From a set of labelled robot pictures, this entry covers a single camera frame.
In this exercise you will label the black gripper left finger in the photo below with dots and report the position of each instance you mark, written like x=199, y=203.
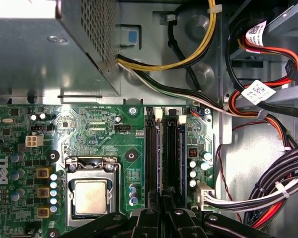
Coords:
x=144, y=223

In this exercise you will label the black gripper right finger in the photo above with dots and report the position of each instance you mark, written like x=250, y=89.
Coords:
x=183, y=223

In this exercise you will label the black RAM slot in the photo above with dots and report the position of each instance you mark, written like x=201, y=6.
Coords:
x=151, y=148
x=172, y=148

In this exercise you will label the white board power connector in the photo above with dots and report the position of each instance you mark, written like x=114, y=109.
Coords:
x=203, y=196

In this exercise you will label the silver CPU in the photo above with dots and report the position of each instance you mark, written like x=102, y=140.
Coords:
x=90, y=197

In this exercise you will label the metal socket cover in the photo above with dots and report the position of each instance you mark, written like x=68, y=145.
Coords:
x=89, y=175

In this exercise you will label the green motherboard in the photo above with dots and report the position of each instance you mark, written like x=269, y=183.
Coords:
x=101, y=138

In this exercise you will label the blue release tab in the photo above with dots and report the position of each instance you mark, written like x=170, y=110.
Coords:
x=133, y=37

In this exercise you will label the black PC case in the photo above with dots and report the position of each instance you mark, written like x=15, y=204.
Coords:
x=159, y=37

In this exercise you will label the grey power supply unit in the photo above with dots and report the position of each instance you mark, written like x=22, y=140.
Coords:
x=39, y=62

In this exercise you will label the metal drive cage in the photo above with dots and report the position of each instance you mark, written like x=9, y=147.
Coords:
x=288, y=19

